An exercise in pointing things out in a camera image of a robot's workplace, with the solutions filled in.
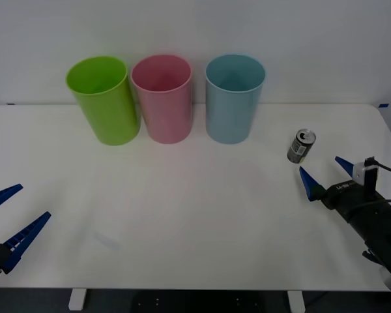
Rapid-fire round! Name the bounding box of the dark drink can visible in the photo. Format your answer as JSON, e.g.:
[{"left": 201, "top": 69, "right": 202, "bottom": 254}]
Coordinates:
[{"left": 286, "top": 128, "right": 317, "bottom": 164}]

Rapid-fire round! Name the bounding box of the pink plastic bin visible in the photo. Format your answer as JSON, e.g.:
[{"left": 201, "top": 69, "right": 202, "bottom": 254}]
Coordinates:
[{"left": 130, "top": 54, "right": 194, "bottom": 145}]

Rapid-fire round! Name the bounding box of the pale blue plastic bin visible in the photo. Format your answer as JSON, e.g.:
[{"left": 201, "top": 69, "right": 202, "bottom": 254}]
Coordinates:
[{"left": 205, "top": 53, "right": 267, "bottom": 145}]

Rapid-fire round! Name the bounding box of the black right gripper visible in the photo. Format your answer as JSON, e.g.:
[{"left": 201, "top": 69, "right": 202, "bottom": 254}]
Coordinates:
[{"left": 298, "top": 156, "right": 388, "bottom": 225}]

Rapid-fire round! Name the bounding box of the white table leg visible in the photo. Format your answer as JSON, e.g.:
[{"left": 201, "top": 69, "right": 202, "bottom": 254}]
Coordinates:
[
  {"left": 68, "top": 288, "right": 92, "bottom": 311},
  {"left": 286, "top": 291, "right": 306, "bottom": 313}
]

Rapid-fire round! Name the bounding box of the green plastic bin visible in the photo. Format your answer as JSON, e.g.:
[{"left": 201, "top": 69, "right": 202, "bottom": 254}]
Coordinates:
[{"left": 65, "top": 55, "right": 141, "bottom": 147}]

